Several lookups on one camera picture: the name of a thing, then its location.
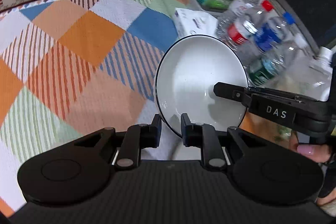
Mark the person's right hand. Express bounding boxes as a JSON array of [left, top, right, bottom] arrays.
[[289, 131, 336, 217]]

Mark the green label water bottle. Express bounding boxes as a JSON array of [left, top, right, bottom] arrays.
[[248, 35, 309, 87]]

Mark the blue label water bottle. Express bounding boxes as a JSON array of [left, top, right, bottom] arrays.
[[236, 12, 295, 67]]

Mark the red label water bottle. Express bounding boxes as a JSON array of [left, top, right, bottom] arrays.
[[216, 0, 273, 49]]

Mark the white tissue box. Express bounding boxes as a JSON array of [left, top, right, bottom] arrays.
[[172, 8, 218, 38]]

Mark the colourful patchwork tablecloth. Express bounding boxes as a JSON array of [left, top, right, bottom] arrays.
[[1, 0, 192, 217]]

